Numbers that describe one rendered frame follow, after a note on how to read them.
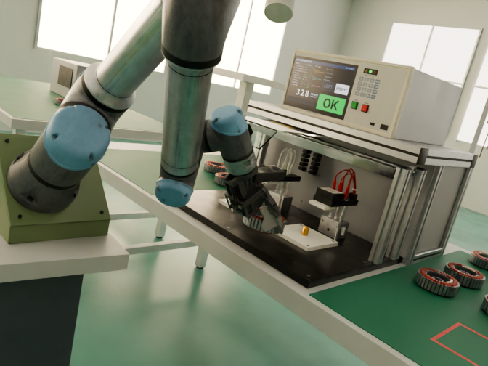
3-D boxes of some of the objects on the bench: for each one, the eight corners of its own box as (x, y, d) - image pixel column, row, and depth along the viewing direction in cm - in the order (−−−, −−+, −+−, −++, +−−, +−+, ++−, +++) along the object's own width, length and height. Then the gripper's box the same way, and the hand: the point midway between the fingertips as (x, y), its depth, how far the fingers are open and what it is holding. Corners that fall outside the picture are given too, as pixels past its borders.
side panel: (407, 266, 137) (441, 165, 129) (399, 261, 139) (431, 163, 132) (443, 255, 156) (473, 168, 149) (435, 251, 158) (465, 165, 151)
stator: (407, 282, 123) (412, 269, 122) (423, 274, 131) (426, 263, 130) (448, 301, 116) (452, 289, 115) (461, 293, 124) (465, 281, 123)
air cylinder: (279, 211, 155) (284, 197, 154) (265, 204, 160) (269, 189, 159) (289, 210, 158) (293, 196, 157) (274, 203, 163) (277, 189, 162)
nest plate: (307, 251, 122) (308, 247, 122) (269, 230, 132) (269, 226, 132) (338, 245, 133) (338, 242, 133) (300, 226, 143) (301, 223, 143)
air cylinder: (335, 240, 139) (340, 223, 137) (316, 230, 144) (322, 214, 142) (345, 238, 142) (349, 222, 141) (326, 229, 147) (330, 213, 146)
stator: (475, 293, 126) (480, 281, 126) (436, 275, 134) (441, 263, 133) (486, 285, 135) (490, 274, 134) (449, 269, 142) (453, 258, 141)
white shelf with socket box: (224, 166, 218) (244, 73, 208) (181, 147, 243) (197, 62, 233) (271, 168, 243) (291, 85, 233) (227, 149, 268) (244, 74, 258)
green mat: (152, 194, 147) (152, 194, 147) (76, 147, 189) (76, 146, 188) (319, 191, 213) (319, 190, 213) (236, 156, 255) (236, 155, 255)
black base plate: (307, 289, 104) (309, 280, 104) (160, 197, 147) (161, 190, 147) (399, 263, 137) (401, 256, 137) (258, 194, 181) (258, 189, 180)
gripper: (202, 167, 109) (224, 224, 121) (254, 192, 97) (271, 253, 109) (227, 148, 112) (246, 205, 125) (280, 171, 100) (295, 232, 113)
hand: (265, 221), depth 118 cm, fingers closed on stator, 13 cm apart
